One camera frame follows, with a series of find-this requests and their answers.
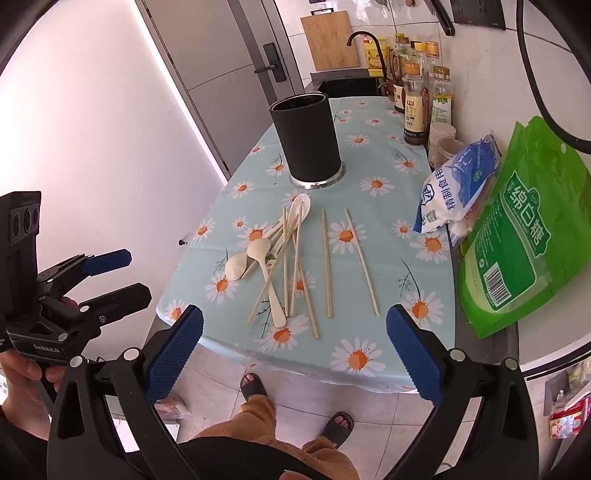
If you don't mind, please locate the bamboo chopstick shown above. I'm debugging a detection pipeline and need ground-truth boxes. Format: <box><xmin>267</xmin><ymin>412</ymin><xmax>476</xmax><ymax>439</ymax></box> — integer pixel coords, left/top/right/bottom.
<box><xmin>344</xmin><ymin>208</ymin><xmax>381</xmax><ymax>317</ymax></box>
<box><xmin>321</xmin><ymin>209</ymin><xmax>334</xmax><ymax>319</ymax></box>
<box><xmin>283</xmin><ymin>200</ymin><xmax>321</xmax><ymax>340</ymax></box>

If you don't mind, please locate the cream spoon long handle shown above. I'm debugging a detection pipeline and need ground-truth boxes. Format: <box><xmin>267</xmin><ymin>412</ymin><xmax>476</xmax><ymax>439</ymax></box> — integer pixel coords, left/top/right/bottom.
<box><xmin>246</xmin><ymin>237</ymin><xmax>287</xmax><ymax>328</ymax></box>

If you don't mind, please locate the black kitchen faucet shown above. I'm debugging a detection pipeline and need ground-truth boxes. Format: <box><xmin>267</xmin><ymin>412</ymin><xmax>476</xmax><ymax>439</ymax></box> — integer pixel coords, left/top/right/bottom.
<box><xmin>346</xmin><ymin>30</ymin><xmax>389</xmax><ymax>79</ymax></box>

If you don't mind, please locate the person's left hand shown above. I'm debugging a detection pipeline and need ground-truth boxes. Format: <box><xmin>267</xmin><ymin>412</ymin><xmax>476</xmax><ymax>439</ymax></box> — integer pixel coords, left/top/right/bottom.
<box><xmin>1</xmin><ymin>349</ymin><xmax>66</xmax><ymax>446</ymax></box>

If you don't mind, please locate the left black slipper foot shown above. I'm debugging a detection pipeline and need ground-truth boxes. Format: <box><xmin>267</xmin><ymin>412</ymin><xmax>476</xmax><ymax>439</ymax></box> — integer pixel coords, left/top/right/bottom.
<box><xmin>240</xmin><ymin>372</ymin><xmax>267</xmax><ymax>401</ymax></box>

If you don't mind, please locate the black slipper foot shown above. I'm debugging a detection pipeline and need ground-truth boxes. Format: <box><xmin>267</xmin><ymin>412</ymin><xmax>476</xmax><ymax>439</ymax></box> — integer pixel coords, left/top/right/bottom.
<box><xmin>240</xmin><ymin>372</ymin><xmax>267</xmax><ymax>401</ymax></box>
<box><xmin>320</xmin><ymin>411</ymin><xmax>355</xmax><ymax>449</ymax></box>

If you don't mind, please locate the right black slipper foot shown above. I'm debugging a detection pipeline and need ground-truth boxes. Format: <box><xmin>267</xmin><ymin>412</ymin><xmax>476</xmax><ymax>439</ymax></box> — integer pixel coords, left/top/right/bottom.
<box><xmin>320</xmin><ymin>411</ymin><xmax>355</xmax><ymax>449</ymax></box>

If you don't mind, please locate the cream plastic spoon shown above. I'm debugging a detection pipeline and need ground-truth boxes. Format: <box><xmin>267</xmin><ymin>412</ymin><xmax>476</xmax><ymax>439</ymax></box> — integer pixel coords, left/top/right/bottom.
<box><xmin>224</xmin><ymin>220</ymin><xmax>283</xmax><ymax>281</ymax></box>

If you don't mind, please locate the daisy print tablecloth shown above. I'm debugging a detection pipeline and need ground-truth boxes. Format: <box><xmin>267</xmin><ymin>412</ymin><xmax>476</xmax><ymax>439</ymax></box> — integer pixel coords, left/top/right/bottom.
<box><xmin>156</xmin><ymin>97</ymin><xmax>455</xmax><ymax>393</ymax></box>

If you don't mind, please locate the green sugar bag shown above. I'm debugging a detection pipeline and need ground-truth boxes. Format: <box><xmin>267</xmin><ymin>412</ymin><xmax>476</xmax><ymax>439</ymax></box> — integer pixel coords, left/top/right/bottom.
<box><xmin>459</xmin><ymin>117</ymin><xmax>590</xmax><ymax>339</ymax></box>

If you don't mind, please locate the bamboo chopstick in pile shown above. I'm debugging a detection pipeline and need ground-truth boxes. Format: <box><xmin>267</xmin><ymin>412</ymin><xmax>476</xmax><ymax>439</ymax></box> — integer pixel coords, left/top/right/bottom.
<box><xmin>283</xmin><ymin>200</ymin><xmax>321</xmax><ymax>340</ymax></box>

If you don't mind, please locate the blue white salt bag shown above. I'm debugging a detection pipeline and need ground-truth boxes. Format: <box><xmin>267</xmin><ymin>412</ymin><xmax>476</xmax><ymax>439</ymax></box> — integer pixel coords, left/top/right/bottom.
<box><xmin>414</xmin><ymin>134</ymin><xmax>501</xmax><ymax>234</ymax></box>

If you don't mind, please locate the bamboo chopstick crossing pile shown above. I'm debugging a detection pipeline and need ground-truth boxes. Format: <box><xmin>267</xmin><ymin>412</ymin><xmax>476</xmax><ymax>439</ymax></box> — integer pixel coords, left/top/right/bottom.
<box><xmin>245</xmin><ymin>202</ymin><xmax>306</xmax><ymax>328</ymax></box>

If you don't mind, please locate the white ceramic spoon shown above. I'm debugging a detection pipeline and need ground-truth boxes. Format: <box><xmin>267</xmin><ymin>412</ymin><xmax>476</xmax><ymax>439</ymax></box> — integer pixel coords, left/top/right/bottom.
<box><xmin>246</xmin><ymin>194</ymin><xmax>311</xmax><ymax>279</ymax></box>

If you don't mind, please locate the plastic lidded container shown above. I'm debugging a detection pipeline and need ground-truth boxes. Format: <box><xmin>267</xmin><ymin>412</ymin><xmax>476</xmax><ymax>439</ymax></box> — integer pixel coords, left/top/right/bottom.
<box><xmin>434</xmin><ymin>138</ymin><xmax>466</xmax><ymax>168</ymax></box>

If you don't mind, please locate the black cylindrical utensil holder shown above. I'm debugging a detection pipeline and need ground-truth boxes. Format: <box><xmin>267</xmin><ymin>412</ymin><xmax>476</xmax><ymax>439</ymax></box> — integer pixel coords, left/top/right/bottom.
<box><xmin>270</xmin><ymin>91</ymin><xmax>346</xmax><ymax>190</ymax></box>

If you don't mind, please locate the clear oil bottle green label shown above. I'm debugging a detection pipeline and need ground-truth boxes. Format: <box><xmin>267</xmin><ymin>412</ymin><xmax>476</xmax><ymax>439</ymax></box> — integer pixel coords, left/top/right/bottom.
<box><xmin>431</xmin><ymin>66</ymin><xmax>454</xmax><ymax>125</ymax></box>

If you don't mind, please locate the dark soy sauce bottle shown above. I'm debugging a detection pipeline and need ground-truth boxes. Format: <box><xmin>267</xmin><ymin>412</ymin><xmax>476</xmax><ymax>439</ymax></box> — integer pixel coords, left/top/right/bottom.
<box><xmin>403</xmin><ymin>61</ymin><xmax>427</xmax><ymax>145</ymax></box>

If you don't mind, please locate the wooden cutting board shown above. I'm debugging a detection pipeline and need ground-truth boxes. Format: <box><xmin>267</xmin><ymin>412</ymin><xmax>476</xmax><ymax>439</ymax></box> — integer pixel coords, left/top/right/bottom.
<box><xmin>301</xmin><ymin>10</ymin><xmax>361</xmax><ymax>71</ymax></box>

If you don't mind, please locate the black door handle lock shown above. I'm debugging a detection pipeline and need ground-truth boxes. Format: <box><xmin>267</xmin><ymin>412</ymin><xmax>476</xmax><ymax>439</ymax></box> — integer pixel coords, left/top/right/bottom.
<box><xmin>254</xmin><ymin>42</ymin><xmax>287</xmax><ymax>83</ymax></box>

